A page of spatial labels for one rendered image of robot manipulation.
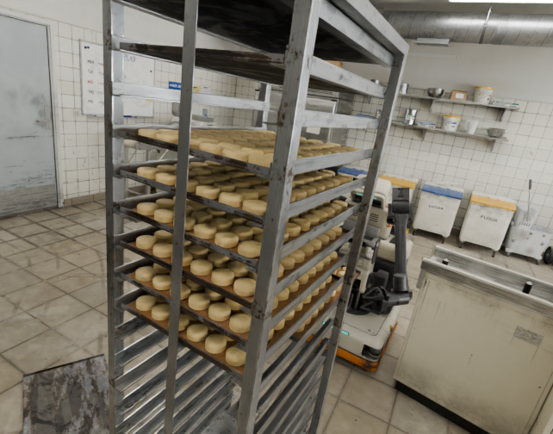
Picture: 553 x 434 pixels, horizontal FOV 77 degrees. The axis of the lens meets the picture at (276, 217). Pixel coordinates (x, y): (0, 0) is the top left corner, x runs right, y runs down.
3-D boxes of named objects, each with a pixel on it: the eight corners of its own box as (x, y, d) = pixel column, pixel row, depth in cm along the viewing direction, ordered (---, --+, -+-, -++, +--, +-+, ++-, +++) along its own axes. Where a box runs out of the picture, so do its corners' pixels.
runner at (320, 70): (377, 98, 108) (380, 88, 107) (386, 99, 107) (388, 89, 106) (270, 65, 54) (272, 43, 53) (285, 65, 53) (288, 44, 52)
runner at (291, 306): (343, 255, 125) (344, 247, 124) (350, 257, 123) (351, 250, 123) (234, 346, 71) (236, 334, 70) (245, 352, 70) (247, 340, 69)
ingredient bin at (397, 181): (366, 223, 545) (377, 176, 521) (375, 214, 600) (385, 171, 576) (401, 232, 524) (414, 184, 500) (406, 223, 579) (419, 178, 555)
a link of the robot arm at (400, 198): (413, 182, 155) (389, 182, 158) (413, 211, 151) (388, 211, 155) (411, 209, 195) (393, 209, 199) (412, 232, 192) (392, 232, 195)
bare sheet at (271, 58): (270, 83, 123) (270, 79, 122) (381, 97, 104) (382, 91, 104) (119, 49, 72) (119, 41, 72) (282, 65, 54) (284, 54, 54)
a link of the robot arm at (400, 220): (413, 203, 158) (388, 204, 161) (413, 201, 152) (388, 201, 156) (413, 300, 152) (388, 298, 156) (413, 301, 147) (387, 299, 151)
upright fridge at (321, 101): (332, 203, 632) (357, 84, 567) (314, 213, 554) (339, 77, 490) (266, 186, 689) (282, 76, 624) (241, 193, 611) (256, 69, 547)
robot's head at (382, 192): (359, 186, 222) (357, 170, 210) (392, 195, 213) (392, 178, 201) (351, 203, 216) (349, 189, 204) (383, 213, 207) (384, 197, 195)
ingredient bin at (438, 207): (408, 235, 520) (422, 185, 496) (413, 225, 574) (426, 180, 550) (446, 245, 497) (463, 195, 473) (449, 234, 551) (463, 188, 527)
